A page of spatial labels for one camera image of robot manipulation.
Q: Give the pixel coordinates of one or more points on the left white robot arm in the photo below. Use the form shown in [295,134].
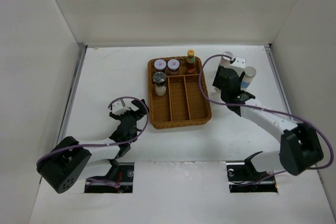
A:
[96,162]

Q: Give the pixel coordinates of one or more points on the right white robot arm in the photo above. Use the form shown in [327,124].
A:
[299,144]

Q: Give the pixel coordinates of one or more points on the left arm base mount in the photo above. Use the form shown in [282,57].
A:
[118,180]

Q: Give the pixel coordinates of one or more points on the brown wicker divided basket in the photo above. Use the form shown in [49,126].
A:
[183,103]

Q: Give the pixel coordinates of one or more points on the white-lid brown sauce jar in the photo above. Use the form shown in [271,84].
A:
[173,66]

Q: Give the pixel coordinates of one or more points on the white-lid dark sauce jar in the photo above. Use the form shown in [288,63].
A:
[160,65]

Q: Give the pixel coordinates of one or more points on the red chili sauce bottle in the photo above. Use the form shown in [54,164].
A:
[190,62]

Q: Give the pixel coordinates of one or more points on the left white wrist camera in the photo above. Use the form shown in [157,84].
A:
[118,107]

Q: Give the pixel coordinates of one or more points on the silver-cap blue-label grain jar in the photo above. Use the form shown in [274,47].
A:
[248,75]

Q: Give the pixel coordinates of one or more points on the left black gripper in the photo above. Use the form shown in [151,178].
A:
[138,114]

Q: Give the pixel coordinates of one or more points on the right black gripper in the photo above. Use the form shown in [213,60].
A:
[216,82]

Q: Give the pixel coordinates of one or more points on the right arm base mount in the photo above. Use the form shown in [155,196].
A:
[243,177]

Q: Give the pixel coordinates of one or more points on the silver-cap blue-label tall jar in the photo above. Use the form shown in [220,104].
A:
[226,59]

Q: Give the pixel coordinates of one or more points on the black-cap white powder grinder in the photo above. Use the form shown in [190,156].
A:
[159,79]

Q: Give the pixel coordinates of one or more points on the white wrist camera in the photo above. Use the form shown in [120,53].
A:
[118,107]
[239,65]

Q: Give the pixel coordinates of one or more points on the black-top white powder shaker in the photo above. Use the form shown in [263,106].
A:
[217,90]

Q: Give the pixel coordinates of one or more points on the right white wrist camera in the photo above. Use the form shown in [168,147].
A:
[239,65]

